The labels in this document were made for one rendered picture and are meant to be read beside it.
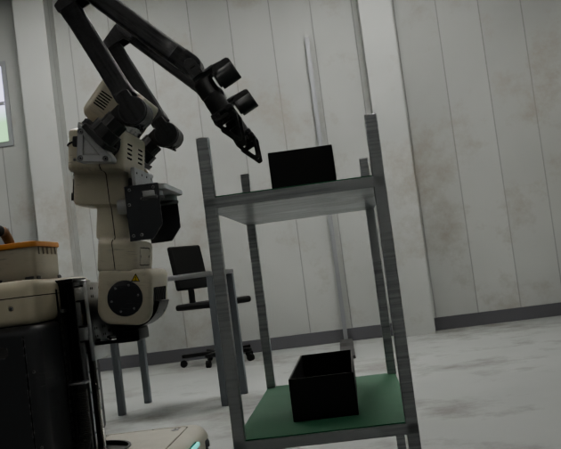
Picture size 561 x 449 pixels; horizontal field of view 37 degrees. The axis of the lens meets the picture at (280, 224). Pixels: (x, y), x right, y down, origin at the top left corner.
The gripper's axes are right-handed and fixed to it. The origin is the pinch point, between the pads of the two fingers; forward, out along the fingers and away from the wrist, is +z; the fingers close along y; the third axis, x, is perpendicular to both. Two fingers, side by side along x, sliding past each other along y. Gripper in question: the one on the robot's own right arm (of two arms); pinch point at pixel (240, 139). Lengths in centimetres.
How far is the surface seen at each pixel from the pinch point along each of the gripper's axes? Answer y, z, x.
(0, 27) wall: 576, -338, 151
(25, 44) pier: 547, -297, 134
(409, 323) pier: 548, 126, -22
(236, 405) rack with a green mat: -25, 58, 36
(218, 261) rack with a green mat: -24.5, 26.5, 20.6
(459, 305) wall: 577, 140, -72
